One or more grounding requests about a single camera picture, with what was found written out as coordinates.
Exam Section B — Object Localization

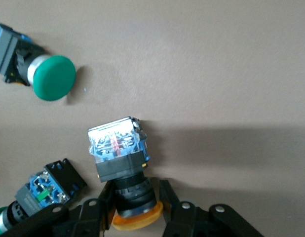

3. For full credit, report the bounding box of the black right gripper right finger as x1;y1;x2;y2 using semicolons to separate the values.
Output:
159;179;265;237

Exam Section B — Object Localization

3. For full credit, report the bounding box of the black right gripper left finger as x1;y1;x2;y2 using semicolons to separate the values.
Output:
9;181;117;237

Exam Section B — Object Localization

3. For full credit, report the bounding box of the yellow push button switch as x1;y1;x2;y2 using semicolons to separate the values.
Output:
87;116;164;232

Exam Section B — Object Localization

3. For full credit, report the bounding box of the green push button switch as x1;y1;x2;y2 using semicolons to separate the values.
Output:
0;158;89;235
0;21;77;102

